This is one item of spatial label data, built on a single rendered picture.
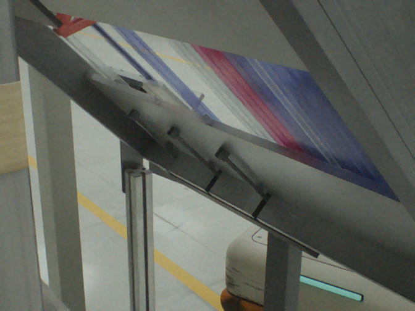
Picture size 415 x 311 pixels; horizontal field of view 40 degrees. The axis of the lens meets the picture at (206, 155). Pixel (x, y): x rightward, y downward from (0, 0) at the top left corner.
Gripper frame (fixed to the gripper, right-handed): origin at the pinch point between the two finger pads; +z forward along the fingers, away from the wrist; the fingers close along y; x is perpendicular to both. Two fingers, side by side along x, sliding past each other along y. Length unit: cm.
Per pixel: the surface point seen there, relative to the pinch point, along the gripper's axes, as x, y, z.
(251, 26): -10.6, 48.6, 1.8
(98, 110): 17.0, -8.1, 4.1
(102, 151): 134, -183, -5
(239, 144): 13.3, 28.5, 1.5
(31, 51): 1.7, -8.0, 4.0
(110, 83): 10.8, 0.6, 1.0
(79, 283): 53, -30, 34
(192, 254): 118, -69, 12
